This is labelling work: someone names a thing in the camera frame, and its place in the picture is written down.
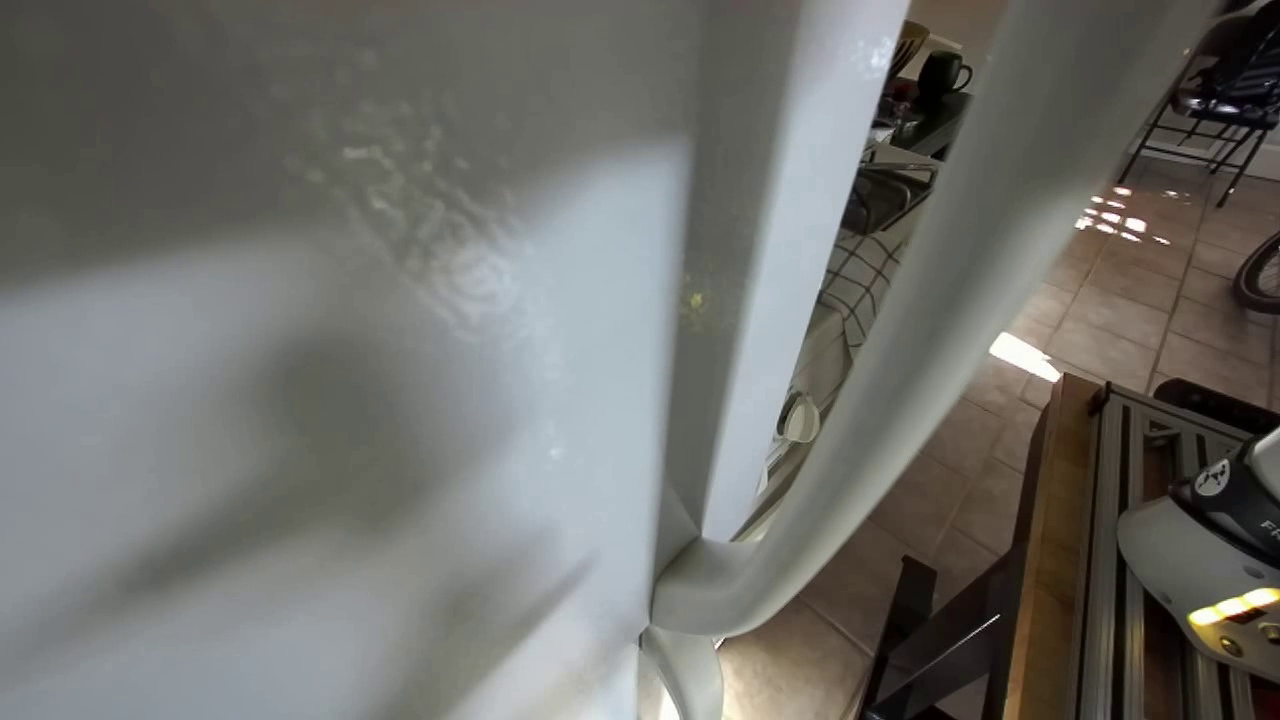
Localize white stove knob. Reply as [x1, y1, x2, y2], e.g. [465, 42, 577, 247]
[774, 392, 827, 451]

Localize white gas stove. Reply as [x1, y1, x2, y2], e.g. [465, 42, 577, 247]
[765, 126, 945, 516]

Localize dark blue pot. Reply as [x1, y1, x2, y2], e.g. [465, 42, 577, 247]
[916, 48, 980, 108]

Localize white black checkered towel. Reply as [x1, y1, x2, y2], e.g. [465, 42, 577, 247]
[786, 218, 929, 443]

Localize white refrigerator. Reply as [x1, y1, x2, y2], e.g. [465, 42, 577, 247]
[0, 0, 912, 720]

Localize wooden robot table edge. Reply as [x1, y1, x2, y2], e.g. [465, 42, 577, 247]
[1001, 371, 1110, 720]

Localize black metal chair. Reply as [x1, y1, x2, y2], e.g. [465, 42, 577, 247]
[1117, 0, 1280, 210]

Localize dark wooden frame legs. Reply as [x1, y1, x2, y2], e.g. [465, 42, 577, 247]
[857, 551, 1032, 720]

